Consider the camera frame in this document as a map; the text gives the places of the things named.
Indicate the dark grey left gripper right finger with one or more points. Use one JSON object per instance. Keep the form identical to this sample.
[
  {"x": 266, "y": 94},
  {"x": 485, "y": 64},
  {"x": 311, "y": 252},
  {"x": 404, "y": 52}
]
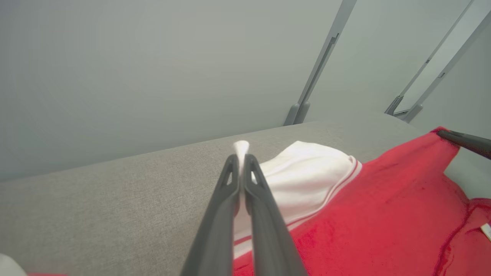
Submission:
[{"x": 272, "y": 245}]

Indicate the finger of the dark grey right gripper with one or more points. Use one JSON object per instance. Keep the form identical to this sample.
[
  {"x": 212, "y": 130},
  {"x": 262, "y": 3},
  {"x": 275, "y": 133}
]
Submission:
[{"x": 475, "y": 145}]

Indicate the thin grey partition post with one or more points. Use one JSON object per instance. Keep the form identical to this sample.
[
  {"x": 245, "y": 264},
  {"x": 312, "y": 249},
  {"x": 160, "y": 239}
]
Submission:
[{"x": 425, "y": 63}]

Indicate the wide grey partition panel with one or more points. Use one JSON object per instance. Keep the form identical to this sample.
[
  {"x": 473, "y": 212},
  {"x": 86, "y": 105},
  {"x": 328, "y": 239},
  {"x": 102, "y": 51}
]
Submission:
[{"x": 153, "y": 69}]

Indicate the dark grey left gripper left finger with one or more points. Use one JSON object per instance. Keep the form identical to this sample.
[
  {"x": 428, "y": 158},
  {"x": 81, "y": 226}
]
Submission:
[{"x": 215, "y": 237}]

